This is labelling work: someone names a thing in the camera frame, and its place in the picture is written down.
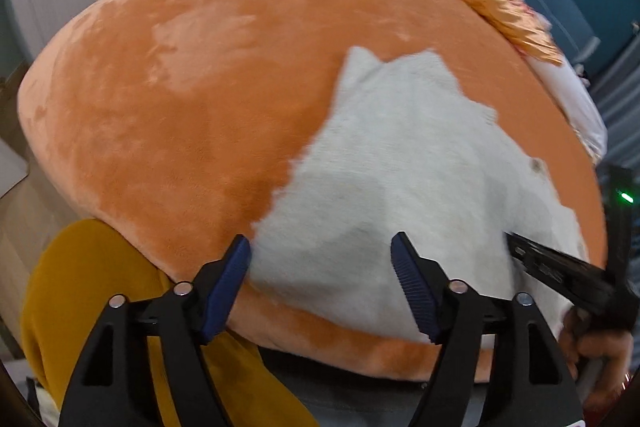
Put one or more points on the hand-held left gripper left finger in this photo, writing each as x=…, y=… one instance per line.
x=225, y=292

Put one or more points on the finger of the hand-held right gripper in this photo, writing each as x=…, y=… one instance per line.
x=555, y=268

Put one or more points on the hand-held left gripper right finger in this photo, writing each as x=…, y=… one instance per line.
x=415, y=292

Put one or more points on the person's right hand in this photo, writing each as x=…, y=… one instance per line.
x=597, y=349

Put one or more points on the grey bed base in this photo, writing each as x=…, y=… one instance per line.
x=360, y=397

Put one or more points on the orange plush blanket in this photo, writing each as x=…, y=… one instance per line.
x=190, y=107

